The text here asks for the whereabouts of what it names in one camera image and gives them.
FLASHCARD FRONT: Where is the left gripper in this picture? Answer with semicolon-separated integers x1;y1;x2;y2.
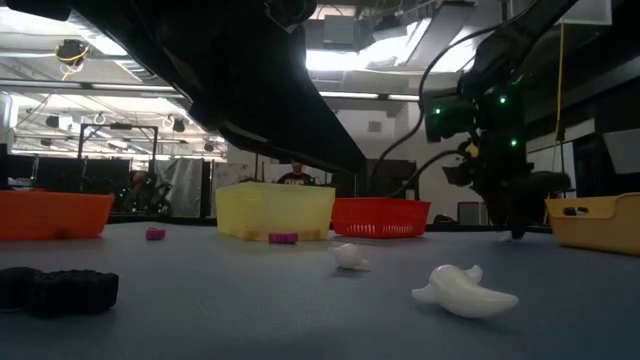
187;29;369;175

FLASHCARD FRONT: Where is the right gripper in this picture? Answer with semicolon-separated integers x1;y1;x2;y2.
441;83;572;241

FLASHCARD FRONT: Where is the grey waste bin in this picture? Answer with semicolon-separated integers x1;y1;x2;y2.
457;200;491;226

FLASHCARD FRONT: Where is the person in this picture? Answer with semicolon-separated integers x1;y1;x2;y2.
124;169;174;214
276;160;318;187

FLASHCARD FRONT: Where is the black cabinet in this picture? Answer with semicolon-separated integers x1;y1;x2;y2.
367;158;421;201

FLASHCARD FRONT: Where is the yellow translucent plastic bin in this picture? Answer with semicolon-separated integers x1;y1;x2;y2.
214;181;337;243

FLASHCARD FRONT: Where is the red slotted plastic basket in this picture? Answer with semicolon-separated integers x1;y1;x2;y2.
330;196;432;239

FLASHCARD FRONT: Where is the grey plastic sheet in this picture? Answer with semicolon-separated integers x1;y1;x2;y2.
154;157;206;219

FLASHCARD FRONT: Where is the black partition panel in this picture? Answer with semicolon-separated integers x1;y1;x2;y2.
0;154;131;194

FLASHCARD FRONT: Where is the orange round bowl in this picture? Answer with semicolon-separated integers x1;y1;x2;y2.
0;189;116;241

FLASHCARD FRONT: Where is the black skeleton figurine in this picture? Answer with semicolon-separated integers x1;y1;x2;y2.
0;266;120;318

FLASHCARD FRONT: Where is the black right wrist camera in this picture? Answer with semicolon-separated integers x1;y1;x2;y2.
423;92;477;145

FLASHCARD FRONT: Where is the amber handled plastic bin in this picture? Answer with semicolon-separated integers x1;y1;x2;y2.
544;192;640;257

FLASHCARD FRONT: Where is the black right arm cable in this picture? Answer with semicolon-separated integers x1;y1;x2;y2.
369;0;544;199

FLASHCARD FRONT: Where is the black frame rack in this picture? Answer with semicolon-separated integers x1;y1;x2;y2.
77;122;159;191

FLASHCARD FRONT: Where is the black yellow cable reel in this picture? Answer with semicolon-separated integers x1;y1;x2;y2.
53;38;91;81

